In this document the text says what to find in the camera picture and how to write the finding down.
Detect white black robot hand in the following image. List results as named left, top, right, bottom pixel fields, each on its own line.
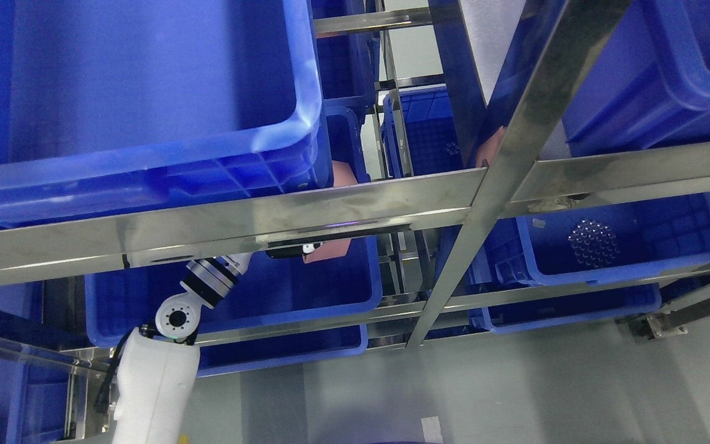
left=266, top=242, right=323, bottom=259

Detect pink plastic storage box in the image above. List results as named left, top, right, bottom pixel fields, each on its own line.
left=303, top=126, right=507, bottom=264

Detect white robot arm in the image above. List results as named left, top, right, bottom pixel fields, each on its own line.
left=111, top=253, right=252, bottom=443

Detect blue bottom shelf bin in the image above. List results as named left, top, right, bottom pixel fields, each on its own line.
left=197, top=325, right=369, bottom=377

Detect blue shelf bin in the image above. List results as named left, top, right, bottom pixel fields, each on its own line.
left=84, top=236, right=383, bottom=347
left=484, top=193, right=710, bottom=286
left=197, top=325, right=369, bottom=377

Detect blue middle shelf bin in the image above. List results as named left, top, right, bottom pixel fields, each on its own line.
left=84, top=236, right=383, bottom=347

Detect blue right shelf bin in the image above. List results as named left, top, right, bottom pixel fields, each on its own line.
left=484, top=193, right=710, bottom=286

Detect blue back centre bin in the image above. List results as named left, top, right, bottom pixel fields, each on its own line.
left=380, top=85, right=464, bottom=179

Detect large blue top-left bin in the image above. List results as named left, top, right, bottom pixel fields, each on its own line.
left=0, top=1, right=332, bottom=229

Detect blue top-right bin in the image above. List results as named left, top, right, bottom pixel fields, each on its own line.
left=561, top=1, right=710, bottom=157

